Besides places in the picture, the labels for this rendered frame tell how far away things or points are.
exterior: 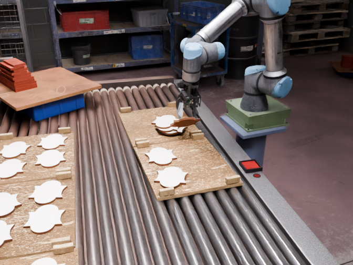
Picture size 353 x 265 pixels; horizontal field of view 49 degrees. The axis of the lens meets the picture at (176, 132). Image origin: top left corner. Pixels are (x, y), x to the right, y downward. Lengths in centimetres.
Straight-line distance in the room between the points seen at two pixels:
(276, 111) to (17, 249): 143
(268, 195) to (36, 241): 83
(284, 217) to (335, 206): 176
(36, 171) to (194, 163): 65
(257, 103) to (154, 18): 411
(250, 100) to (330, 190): 146
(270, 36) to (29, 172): 122
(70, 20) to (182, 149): 421
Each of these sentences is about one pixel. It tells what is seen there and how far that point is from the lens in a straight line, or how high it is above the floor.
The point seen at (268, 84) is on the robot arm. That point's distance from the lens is 197.
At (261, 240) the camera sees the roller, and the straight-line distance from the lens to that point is 132.
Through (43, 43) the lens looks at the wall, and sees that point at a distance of 644.
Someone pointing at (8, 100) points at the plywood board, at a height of 104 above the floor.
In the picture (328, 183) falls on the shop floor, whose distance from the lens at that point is 341.
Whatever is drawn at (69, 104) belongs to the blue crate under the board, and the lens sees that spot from 223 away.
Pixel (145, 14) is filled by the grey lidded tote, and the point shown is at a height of 82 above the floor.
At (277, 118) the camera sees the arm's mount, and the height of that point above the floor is 92.
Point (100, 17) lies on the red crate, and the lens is 579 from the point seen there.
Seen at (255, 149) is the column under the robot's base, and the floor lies 74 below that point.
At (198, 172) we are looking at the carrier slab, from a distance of 158.
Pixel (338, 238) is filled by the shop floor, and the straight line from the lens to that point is 288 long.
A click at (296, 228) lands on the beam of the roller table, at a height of 91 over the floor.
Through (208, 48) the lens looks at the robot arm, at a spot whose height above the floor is 138.
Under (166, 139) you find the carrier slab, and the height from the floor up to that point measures 94.
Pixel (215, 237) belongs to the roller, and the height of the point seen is 92.
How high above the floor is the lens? 178
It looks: 26 degrees down
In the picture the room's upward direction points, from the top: straight up
